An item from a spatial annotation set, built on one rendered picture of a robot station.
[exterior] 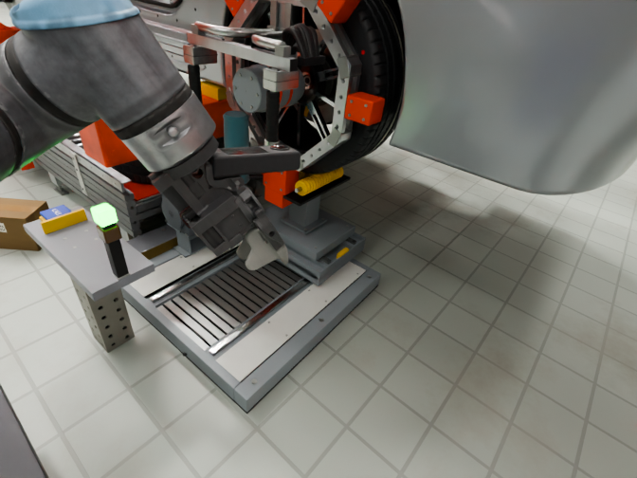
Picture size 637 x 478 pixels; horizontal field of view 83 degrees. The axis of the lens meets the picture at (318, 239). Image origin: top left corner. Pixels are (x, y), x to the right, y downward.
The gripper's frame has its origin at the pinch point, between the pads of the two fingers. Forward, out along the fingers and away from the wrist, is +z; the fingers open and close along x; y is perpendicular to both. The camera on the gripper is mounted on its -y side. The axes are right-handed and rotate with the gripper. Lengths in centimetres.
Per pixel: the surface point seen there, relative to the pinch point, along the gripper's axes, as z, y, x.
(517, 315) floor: 130, -71, -28
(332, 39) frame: -6, -52, -57
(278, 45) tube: -14, -34, -52
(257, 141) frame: 17, -25, -90
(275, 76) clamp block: -9, -29, -50
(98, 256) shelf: 7, 37, -66
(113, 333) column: 36, 58, -78
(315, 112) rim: 15, -45, -75
